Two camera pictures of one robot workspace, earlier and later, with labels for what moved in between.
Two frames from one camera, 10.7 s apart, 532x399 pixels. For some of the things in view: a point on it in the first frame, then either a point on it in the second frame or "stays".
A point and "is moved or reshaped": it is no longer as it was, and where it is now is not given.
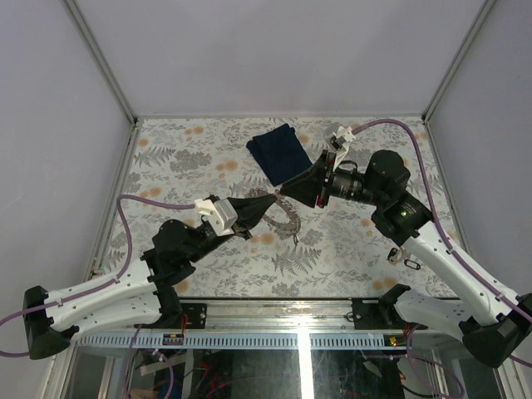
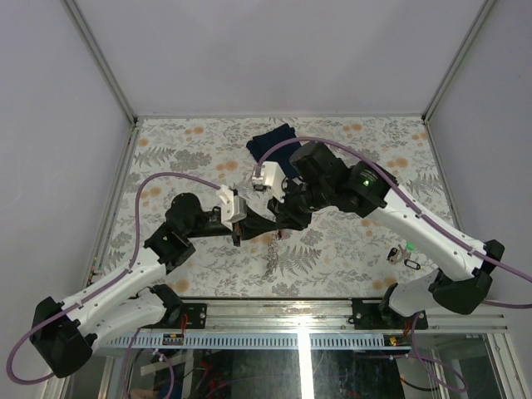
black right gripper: (306, 186) → (285, 216)
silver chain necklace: (292, 229) is moved or reshaped
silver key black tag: (396, 255) stays
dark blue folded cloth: (281, 153) stays
